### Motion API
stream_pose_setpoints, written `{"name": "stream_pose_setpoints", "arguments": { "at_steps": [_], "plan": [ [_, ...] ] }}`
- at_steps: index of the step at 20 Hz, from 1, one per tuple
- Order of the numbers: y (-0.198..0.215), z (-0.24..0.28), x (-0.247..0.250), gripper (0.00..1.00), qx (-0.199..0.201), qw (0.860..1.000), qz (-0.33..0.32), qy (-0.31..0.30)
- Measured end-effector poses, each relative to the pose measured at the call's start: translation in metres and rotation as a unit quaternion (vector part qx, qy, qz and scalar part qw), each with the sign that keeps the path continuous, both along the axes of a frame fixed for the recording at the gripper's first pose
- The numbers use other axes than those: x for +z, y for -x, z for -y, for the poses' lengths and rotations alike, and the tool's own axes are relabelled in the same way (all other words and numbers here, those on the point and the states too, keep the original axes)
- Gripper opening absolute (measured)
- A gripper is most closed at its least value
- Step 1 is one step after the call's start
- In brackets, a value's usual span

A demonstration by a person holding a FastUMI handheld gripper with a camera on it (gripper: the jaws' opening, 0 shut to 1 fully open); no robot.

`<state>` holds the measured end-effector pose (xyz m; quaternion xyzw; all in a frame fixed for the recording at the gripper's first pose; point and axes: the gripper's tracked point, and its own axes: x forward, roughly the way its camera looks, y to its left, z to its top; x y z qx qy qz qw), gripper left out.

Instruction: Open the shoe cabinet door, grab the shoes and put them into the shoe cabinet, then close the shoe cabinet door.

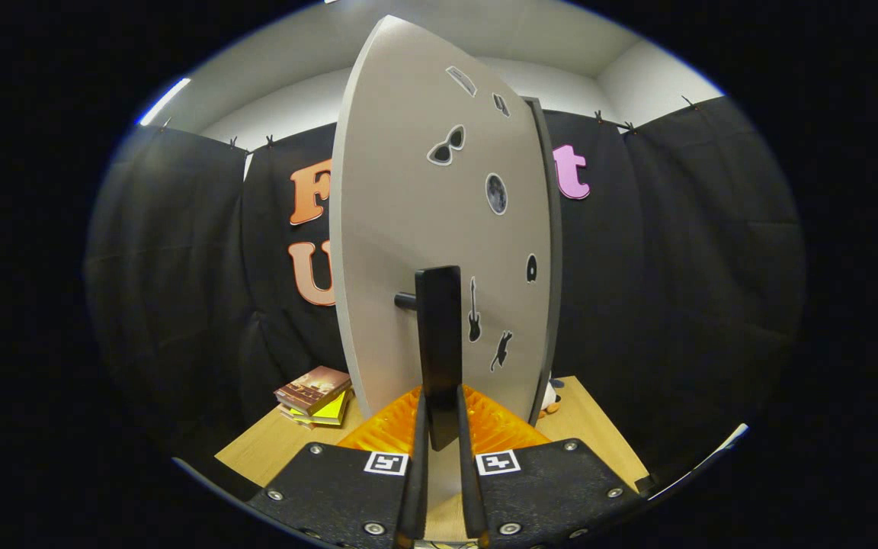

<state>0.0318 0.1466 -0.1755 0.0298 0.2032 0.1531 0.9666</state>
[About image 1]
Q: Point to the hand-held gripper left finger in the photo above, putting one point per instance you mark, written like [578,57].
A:
[347,488]

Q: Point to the beige shoe cabinet door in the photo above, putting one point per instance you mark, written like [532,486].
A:
[408,198]

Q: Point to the long ceiling light strip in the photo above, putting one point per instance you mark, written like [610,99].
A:
[165,101]

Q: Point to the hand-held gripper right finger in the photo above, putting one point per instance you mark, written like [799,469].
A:
[546,488]

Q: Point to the black backdrop cloth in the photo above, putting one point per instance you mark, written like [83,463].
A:
[675,290]

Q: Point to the yellow book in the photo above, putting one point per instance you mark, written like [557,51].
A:
[332,408]

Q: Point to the grey shoe cabinet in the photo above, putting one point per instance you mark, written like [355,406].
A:
[555,229]

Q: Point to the brown cover book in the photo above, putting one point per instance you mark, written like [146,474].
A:
[313,387]

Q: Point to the penguin plush toy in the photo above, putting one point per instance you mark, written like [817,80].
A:
[551,396]

